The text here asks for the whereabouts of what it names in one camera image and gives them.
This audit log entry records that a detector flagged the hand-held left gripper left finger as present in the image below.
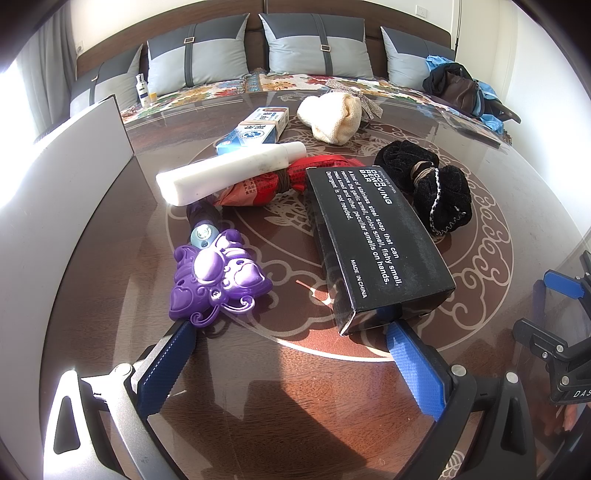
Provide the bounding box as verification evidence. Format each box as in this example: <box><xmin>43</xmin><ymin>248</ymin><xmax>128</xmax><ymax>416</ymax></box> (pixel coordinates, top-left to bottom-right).
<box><xmin>44</xmin><ymin>318</ymin><xmax>199</xmax><ymax>480</ymax></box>

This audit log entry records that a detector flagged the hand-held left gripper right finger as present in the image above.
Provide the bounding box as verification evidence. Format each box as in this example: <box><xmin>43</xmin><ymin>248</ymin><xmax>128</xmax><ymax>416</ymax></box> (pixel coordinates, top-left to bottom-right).
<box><xmin>385</xmin><ymin>320</ymin><xmax>550</xmax><ymax>480</ymax></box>

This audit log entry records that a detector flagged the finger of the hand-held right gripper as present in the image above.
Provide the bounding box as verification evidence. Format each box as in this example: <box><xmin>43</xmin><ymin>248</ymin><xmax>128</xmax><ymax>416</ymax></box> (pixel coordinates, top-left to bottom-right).
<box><xmin>512</xmin><ymin>318</ymin><xmax>570</xmax><ymax>360</ymax></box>
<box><xmin>542</xmin><ymin>270</ymin><xmax>591</xmax><ymax>300</ymax></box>

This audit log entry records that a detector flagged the purple butterfly toy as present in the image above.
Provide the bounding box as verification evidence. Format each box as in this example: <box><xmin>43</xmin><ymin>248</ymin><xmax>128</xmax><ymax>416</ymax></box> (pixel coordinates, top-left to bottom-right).
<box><xmin>168</xmin><ymin>203</ymin><xmax>274</xmax><ymax>328</ymax></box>

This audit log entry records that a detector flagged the black printed box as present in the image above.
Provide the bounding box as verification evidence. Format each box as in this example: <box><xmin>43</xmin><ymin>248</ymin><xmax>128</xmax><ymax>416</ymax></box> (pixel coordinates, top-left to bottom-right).
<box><xmin>305</xmin><ymin>164</ymin><xmax>457</xmax><ymax>336</ymax></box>

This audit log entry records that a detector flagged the black velvet scrunchie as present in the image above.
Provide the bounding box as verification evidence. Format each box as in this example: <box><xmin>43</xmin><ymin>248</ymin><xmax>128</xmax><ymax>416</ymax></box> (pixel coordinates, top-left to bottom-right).
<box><xmin>374</xmin><ymin>140</ymin><xmax>472</xmax><ymax>237</ymax></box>

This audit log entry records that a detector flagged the white tube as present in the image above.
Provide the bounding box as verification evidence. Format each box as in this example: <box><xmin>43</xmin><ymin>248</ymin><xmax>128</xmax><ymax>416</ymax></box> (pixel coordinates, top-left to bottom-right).
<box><xmin>156</xmin><ymin>141</ymin><xmax>306</xmax><ymax>207</ymax></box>

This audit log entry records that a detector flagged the red snack packet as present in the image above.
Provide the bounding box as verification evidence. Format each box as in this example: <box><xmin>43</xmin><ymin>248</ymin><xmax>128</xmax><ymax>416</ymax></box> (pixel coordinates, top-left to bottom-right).
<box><xmin>215</xmin><ymin>154</ymin><xmax>365</xmax><ymax>207</ymax></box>

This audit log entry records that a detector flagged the blue white ointment box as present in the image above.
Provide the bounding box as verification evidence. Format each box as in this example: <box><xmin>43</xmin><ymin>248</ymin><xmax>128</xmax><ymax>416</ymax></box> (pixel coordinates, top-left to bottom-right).
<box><xmin>216</xmin><ymin>106</ymin><xmax>291</xmax><ymax>155</ymax></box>

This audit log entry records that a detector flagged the brown patterned glass desktop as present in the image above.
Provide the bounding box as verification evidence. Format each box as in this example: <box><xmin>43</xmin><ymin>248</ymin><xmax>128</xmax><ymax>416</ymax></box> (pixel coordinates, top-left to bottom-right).
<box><xmin>39</xmin><ymin>90</ymin><xmax>591</xmax><ymax>480</ymax></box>

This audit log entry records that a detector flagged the person's right hand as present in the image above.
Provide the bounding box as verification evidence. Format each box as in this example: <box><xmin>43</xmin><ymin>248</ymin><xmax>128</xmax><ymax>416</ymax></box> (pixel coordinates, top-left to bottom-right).
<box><xmin>542</xmin><ymin>402</ymin><xmax>591</xmax><ymax>437</ymax></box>

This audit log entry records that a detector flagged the dark bag with blue cloth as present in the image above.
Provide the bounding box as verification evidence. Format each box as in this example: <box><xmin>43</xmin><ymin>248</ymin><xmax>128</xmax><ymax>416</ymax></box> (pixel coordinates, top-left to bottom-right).
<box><xmin>425</xmin><ymin>54</ymin><xmax>506</xmax><ymax>134</ymax></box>

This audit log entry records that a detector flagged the brown leather bag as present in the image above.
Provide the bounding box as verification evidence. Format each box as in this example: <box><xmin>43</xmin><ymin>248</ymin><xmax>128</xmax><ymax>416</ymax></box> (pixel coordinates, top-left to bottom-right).
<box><xmin>422</xmin><ymin>62</ymin><xmax>483</xmax><ymax>116</ymax></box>

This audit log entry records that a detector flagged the cream knitted cloth bundle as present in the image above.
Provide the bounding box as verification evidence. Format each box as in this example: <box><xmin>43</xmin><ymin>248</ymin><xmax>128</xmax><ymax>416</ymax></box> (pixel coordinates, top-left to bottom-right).
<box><xmin>297</xmin><ymin>91</ymin><xmax>363</xmax><ymax>145</ymax></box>

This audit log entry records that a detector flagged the silver glitter bow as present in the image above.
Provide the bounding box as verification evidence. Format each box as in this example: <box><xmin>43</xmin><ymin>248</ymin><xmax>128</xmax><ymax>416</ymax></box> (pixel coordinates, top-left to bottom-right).
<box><xmin>325</xmin><ymin>78</ymin><xmax>384</xmax><ymax>121</ymax></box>

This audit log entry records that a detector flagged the floral blanket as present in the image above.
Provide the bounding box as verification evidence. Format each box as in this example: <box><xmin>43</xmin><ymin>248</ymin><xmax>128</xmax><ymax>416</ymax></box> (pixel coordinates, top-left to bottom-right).
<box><xmin>120</xmin><ymin>71</ymin><xmax>513</xmax><ymax>144</ymax></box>

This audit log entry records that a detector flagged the grey curtain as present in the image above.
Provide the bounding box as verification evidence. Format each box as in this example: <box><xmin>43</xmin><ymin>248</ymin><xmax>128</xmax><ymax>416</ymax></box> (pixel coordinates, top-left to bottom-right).
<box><xmin>14</xmin><ymin>0</ymin><xmax>75</xmax><ymax>134</ymax></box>

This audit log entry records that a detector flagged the brown sofa backrest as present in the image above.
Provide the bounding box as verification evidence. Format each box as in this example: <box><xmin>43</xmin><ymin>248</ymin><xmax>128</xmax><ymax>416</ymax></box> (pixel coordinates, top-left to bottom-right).
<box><xmin>76</xmin><ymin>0</ymin><xmax>451</xmax><ymax>70</ymax></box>

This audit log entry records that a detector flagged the grey strapped pillow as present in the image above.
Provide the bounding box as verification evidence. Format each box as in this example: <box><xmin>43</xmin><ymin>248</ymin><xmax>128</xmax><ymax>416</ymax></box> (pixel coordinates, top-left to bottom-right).
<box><xmin>147</xmin><ymin>13</ymin><xmax>250</xmax><ymax>95</ymax></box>
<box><xmin>381</xmin><ymin>26</ymin><xmax>455</xmax><ymax>90</ymax></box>
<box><xmin>69</xmin><ymin>44</ymin><xmax>144</xmax><ymax>116</ymax></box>
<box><xmin>259</xmin><ymin>13</ymin><xmax>374</xmax><ymax>80</ymax></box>

